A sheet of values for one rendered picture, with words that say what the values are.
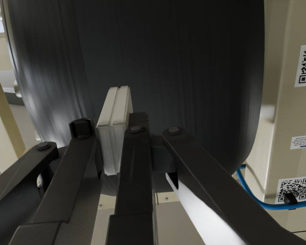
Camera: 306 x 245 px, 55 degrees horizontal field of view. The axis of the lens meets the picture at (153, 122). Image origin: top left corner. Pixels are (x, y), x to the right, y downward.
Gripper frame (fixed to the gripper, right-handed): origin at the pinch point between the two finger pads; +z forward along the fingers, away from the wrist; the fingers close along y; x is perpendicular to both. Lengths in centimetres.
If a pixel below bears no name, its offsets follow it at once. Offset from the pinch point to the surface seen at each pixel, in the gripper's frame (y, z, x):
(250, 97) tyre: 13.2, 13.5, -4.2
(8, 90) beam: -297, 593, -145
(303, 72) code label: 28.6, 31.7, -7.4
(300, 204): 32, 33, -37
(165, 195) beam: 4, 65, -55
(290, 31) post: 25.3, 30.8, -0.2
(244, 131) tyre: 12.8, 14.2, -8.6
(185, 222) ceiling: 25, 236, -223
